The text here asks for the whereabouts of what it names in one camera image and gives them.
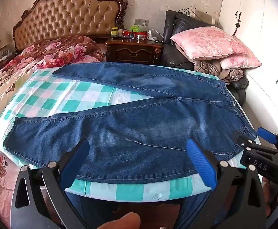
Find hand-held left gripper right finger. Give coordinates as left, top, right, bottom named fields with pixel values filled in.
left=186, top=138, right=267, bottom=229

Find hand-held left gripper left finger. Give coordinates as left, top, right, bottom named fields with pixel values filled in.
left=11, top=138, right=99, bottom=229

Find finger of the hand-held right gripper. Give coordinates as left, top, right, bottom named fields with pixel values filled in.
left=232, top=130, right=262, bottom=152
left=257, top=127, right=278, bottom=153

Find blue denim pants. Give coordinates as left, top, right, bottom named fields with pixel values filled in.
left=3, top=62, right=259, bottom=185

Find person's left hand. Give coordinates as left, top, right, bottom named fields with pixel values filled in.
left=98, top=212, right=142, bottom=229

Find person's right leg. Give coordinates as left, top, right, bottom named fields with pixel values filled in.
left=178, top=193, right=216, bottom=229

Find person's leg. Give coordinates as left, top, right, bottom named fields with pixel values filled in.
left=66, top=192, right=120, bottom=229
left=178, top=193, right=216, bottom=229

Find person's left leg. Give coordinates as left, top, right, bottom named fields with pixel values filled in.
left=66, top=192, right=120, bottom=229

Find green checked table cover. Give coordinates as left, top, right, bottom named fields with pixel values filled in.
left=0, top=64, right=261, bottom=202

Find small pink floral pillow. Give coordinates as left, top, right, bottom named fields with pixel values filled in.
left=220, top=54, right=262, bottom=70

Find plaid blanket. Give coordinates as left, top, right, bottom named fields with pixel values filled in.
left=193, top=58, right=244, bottom=84

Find pink floral bed sheet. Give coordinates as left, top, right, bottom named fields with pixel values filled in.
left=0, top=144, right=34, bottom=229

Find large pink floral pillow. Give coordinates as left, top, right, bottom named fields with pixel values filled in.
left=170, top=26, right=253, bottom=60

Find white wardrobe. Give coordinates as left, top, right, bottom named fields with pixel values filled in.
left=219, top=0, right=278, bottom=135

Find floral quilt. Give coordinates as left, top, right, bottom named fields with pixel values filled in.
left=0, top=35, right=107, bottom=139

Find black leather armchair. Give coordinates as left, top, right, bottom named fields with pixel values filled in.
left=161, top=10, right=249, bottom=102

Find dark tassel ornament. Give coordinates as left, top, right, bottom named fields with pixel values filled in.
left=234, top=11, right=241, bottom=37

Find dark wooden nightstand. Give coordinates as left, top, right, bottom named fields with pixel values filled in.
left=105, top=37, right=164, bottom=65

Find dark bedside cabinet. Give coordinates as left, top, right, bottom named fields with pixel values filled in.
left=0, top=45, right=17, bottom=63

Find beige cushion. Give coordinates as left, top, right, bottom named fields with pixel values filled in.
left=196, top=11, right=216, bottom=26

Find red tin box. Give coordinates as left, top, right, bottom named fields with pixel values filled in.
left=122, top=30, right=147, bottom=39

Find tufted leather carved headboard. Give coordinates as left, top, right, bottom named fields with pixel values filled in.
left=12, top=0, right=128, bottom=52

